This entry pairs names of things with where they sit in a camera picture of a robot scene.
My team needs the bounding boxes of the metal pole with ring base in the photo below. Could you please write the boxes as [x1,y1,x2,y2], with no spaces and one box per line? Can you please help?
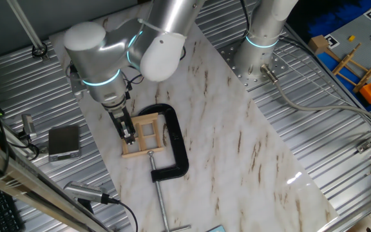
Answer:
[6,0,50,62]

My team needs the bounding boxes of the thin grey cable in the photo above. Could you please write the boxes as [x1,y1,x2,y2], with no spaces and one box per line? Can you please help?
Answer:
[277,35,371,131]

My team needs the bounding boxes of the white cable tie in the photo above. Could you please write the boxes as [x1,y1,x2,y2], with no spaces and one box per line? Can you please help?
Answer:
[137,18,186,37]

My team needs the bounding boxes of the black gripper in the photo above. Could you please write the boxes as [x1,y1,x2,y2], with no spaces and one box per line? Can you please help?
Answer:
[108,106,138,146]

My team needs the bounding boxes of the tan cardboard cube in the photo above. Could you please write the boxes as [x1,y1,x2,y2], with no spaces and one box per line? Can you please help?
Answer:
[307,34,330,56]

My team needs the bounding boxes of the blue base sheet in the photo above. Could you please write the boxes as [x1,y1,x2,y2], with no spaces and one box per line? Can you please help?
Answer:
[316,51,371,112]

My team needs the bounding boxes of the aluminium frame bar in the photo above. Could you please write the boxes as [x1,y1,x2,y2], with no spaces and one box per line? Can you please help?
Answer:
[0,133,111,232]

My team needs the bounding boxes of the camera mount with cable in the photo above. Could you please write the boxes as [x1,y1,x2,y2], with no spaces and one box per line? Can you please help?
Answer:
[17,130,41,161]

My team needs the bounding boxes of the small silver depth camera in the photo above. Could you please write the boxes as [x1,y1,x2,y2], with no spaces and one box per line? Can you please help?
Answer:
[21,114,37,140]

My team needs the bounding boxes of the black camera stand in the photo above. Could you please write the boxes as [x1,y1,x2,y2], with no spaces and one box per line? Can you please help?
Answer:
[77,198,95,215]

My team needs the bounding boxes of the black camera cable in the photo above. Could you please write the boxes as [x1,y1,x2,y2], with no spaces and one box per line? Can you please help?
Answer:
[108,198,139,232]

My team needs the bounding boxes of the thick grey robot cable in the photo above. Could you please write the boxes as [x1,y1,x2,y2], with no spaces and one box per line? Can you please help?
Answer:
[260,63,371,130]

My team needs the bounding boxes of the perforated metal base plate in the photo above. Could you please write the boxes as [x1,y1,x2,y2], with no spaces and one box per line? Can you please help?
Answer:
[219,38,290,92]

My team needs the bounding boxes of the small metal corner bracket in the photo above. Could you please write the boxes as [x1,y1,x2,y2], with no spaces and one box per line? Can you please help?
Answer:
[356,140,371,155]

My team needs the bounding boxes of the grey brick baseplate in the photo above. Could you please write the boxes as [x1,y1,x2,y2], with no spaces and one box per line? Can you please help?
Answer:
[323,8,371,97]

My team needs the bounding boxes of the miniature wooden sliding window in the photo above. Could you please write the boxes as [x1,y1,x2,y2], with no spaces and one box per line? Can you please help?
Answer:
[120,112,166,159]

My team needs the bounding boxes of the silver digital scale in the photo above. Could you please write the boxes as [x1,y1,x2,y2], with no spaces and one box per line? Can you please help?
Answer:
[48,124,82,163]

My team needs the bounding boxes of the blue foam sheet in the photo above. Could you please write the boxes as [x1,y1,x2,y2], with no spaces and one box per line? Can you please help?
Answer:
[307,0,371,37]

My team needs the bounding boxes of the black C-clamp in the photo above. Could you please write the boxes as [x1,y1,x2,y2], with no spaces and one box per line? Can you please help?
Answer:
[138,102,193,232]

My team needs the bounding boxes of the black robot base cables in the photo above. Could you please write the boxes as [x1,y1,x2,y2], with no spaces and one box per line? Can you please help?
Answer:
[239,0,252,38]

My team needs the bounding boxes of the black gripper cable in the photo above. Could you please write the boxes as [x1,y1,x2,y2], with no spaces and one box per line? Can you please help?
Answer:
[120,72,145,99]

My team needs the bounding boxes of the large silver depth camera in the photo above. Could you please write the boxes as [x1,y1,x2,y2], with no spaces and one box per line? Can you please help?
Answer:
[63,180,111,206]

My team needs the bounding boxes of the miniature wooden rack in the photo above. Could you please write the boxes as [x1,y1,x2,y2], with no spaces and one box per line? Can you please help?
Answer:
[328,43,371,94]

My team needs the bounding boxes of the white marble pattern board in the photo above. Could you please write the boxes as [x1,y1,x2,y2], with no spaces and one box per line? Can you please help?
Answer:
[48,1,339,232]

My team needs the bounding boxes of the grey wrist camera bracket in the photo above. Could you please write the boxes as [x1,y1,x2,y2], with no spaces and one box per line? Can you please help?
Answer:
[68,64,88,102]

